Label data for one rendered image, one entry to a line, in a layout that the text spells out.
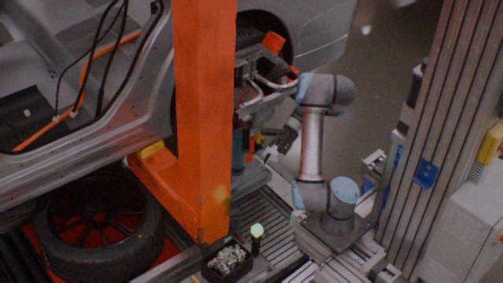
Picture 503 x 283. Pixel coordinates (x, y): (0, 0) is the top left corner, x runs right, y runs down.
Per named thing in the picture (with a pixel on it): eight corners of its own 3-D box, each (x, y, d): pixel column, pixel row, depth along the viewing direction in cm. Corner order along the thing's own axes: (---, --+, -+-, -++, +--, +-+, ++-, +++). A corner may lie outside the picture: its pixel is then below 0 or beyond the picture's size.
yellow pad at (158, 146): (151, 134, 293) (150, 126, 289) (165, 148, 285) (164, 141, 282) (128, 145, 286) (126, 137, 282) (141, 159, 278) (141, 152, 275)
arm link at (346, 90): (365, 72, 216) (342, 97, 264) (337, 71, 215) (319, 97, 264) (365, 102, 214) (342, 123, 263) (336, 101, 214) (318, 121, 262)
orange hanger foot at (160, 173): (153, 153, 305) (148, 102, 282) (211, 212, 276) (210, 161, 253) (126, 166, 297) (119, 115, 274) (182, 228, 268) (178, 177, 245)
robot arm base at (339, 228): (361, 224, 236) (366, 208, 229) (338, 243, 227) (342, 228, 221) (335, 204, 243) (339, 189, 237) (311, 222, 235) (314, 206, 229)
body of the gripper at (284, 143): (284, 152, 260) (299, 132, 262) (269, 142, 262) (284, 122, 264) (284, 157, 267) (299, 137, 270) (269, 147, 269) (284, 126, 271)
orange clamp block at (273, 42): (267, 49, 290) (276, 33, 288) (277, 56, 286) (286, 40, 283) (259, 45, 285) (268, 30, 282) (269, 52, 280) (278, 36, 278)
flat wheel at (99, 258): (102, 175, 325) (97, 145, 310) (191, 229, 300) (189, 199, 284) (16, 246, 283) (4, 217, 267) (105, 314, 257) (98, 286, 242)
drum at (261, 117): (249, 99, 302) (251, 78, 293) (275, 120, 290) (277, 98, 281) (228, 109, 295) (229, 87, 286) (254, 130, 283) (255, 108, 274)
